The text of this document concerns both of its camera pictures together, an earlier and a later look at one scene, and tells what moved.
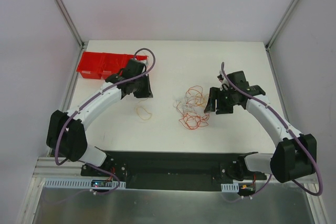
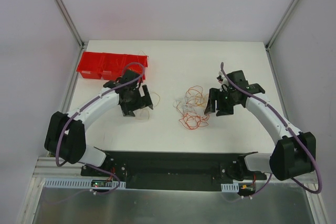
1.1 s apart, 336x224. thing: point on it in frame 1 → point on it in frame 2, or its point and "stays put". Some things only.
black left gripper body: (146, 86) → (138, 102)
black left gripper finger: (148, 92) → (146, 100)
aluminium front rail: (47, 167) stays put
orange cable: (194, 115) stays put
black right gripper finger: (210, 106) stays put
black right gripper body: (220, 100) stays put
